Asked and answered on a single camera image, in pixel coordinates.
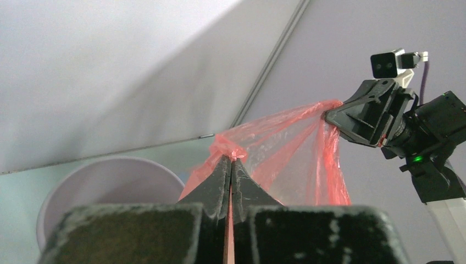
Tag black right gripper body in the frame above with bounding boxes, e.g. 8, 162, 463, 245
381, 91, 465, 167

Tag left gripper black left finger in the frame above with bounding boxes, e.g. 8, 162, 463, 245
39, 157, 232, 263

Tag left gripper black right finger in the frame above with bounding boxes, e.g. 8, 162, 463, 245
231, 161, 410, 263

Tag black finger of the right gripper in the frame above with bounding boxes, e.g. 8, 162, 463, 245
328, 102, 404, 147
325, 79, 397, 126

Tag red translucent trash bag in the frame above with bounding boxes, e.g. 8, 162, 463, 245
181, 100, 351, 206

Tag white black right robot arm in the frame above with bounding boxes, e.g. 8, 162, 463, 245
324, 79, 465, 263

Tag grey plastic trash bin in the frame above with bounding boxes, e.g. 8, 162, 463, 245
36, 156, 185, 251

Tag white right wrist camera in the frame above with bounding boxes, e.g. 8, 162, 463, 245
370, 48, 430, 90

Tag right aluminium frame post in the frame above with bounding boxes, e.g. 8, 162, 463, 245
230, 0, 312, 128

